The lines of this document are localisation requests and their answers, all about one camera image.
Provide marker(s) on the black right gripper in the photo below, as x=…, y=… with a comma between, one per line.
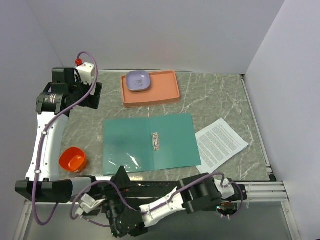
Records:
x=121, y=175

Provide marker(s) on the aluminium frame rail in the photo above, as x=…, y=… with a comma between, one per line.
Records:
x=267, y=191

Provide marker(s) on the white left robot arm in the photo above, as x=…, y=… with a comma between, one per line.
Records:
x=51, y=123

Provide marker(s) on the white printed paper sheets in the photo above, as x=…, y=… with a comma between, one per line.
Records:
x=217, y=143

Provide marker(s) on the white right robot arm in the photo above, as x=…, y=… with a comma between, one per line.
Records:
x=132, y=207

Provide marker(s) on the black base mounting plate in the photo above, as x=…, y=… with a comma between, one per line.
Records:
x=164, y=207

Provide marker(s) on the lavender square bowl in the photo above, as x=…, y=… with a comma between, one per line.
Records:
x=138, y=80

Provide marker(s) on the teal green file folder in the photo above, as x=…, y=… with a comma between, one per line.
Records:
x=143, y=144

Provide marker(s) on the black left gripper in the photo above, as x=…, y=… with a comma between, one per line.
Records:
x=93, y=100

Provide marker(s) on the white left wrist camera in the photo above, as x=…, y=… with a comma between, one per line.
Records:
x=87, y=72

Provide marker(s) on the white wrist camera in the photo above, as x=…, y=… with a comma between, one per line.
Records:
x=87, y=72
x=87, y=204

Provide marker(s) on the salmon pink tray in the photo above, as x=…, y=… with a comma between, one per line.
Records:
x=164, y=89

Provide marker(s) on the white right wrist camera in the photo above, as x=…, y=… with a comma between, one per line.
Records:
x=87, y=204

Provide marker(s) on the orange plastic cup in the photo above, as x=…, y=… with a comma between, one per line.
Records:
x=73, y=160

